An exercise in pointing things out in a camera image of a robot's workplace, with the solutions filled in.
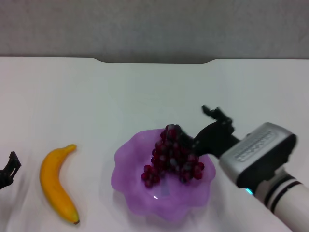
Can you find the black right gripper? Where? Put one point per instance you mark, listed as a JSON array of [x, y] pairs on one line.
[[214, 139]]

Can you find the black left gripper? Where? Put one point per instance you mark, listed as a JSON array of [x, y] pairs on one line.
[[4, 180]]

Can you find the yellow banana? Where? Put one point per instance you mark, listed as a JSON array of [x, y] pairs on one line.
[[54, 180]]

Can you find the dark red grape bunch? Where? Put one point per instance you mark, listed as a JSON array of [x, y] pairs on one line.
[[172, 159]]

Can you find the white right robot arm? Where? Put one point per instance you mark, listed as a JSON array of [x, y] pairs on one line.
[[285, 200]]

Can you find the purple wavy plastic plate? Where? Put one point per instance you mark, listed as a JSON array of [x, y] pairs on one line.
[[164, 195]]

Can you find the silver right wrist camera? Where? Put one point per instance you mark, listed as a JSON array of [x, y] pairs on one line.
[[259, 152]]

